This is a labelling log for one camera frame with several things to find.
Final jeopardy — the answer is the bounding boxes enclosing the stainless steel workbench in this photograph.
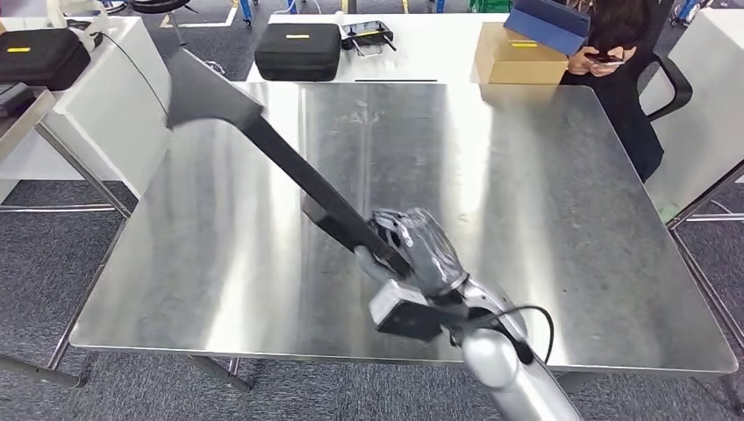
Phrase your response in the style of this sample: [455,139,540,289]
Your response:
[45,81,740,391]

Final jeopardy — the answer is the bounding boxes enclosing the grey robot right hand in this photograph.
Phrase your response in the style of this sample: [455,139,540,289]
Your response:
[354,207,469,297]

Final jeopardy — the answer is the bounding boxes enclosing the black office chair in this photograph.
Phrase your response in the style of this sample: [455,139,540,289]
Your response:
[636,52,695,125]

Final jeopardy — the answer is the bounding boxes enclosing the person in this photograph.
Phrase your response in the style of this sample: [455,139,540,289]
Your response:
[559,0,676,184]

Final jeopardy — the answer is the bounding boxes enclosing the white headset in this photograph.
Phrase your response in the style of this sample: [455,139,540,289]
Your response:
[45,0,112,54]

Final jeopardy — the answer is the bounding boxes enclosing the stainless steel table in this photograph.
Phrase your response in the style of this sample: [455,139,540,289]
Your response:
[0,87,133,219]
[665,161,744,350]

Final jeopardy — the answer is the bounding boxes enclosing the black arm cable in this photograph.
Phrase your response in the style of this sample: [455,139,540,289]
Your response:
[464,305,556,368]

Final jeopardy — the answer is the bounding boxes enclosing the stool with chrome base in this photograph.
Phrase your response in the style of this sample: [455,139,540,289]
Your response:
[127,0,228,78]

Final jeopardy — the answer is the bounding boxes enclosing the green plastic crate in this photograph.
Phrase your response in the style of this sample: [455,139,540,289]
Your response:
[469,0,516,14]

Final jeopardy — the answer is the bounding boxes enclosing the blue tablet cover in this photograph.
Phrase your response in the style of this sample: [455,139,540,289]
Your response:
[503,0,592,58]

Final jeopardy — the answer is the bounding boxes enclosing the black case with yellow label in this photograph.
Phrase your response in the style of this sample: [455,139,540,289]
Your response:
[254,22,343,83]
[0,27,93,93]

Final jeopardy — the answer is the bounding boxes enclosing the black plastic panel part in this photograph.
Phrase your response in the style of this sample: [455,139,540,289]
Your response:
[165,49,414,278]

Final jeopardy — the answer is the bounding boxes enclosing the brown cardboard box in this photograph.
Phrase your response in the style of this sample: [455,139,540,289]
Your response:
[473,22,571,87]

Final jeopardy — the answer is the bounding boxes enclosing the thin black headset cable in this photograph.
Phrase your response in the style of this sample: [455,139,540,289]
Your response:
[98,32,171,118]

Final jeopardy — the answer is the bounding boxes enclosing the black handheld controller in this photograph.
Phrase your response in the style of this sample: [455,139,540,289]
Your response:
[340,20,398,58]

